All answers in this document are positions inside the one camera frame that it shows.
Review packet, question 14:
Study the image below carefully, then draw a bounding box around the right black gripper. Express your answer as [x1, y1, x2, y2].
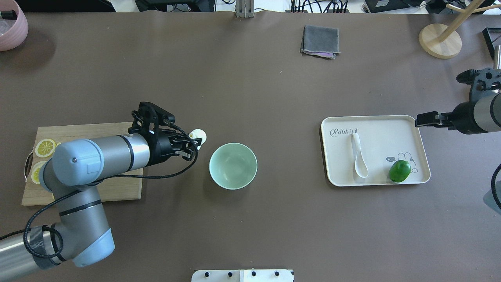
[415, 102, 476, 135]

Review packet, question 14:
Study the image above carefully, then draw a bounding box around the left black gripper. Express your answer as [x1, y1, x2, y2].
[147, 130, 200, 166]

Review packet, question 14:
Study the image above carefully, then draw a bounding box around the white ceramic spoon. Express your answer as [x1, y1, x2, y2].
[351, 133, 369, 179]

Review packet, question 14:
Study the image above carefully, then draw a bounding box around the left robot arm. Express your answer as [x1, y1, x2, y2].
[1, 124, 207, 282]

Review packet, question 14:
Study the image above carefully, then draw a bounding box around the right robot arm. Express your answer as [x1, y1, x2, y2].
[415, 93, 501, 135]

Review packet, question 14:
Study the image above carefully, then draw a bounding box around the mint green bowl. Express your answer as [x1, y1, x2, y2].
[208, 143, 258, 190]

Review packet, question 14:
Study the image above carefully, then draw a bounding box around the pink bowl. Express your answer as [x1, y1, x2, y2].
[0, 0, 29, 52]

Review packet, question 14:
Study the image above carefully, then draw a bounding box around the cream rabbit tray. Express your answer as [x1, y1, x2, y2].
[320, 115, 431, 187]

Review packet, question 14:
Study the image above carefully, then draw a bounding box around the green lime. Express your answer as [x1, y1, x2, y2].
[389, 159, 412, 183]

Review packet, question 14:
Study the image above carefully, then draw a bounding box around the wooden cutting board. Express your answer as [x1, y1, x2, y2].
[21, 122, 142, 206]

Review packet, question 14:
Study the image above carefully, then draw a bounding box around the wooden cup tree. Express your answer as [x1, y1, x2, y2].
[418, 0, 501, 59]

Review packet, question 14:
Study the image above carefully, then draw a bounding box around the metal scoop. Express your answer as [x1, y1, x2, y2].
[493, 45, 501, 70]

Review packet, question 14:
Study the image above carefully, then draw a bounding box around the wine glass rack tray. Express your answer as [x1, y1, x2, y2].
[482, 27, 501, 59]

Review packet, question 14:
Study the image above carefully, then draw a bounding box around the grey folded cloth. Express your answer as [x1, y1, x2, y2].
[299, 25, 340, 60]

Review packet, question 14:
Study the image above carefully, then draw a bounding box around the single lemon slice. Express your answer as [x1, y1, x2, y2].
[34, 139, 57, 158]

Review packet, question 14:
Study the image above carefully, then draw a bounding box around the top stacked lemon slice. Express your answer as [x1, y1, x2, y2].
[31, 161, 47, 184]

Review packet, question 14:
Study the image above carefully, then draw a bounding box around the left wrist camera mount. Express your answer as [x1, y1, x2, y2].
[128, 101, 176, 135]

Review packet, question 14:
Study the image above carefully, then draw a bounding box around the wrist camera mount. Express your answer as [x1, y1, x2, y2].
[128, 101, 176, 135]
[456, 68, 501, 102]

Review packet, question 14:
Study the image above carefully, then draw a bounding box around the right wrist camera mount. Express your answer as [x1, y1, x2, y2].
[456, 68, 501, 102]

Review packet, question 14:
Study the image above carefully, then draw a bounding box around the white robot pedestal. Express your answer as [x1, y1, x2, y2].
[191, 268, 295, 282]

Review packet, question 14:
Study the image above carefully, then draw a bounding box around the aluminium frame post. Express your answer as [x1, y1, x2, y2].
[235, 0, 254, 18]

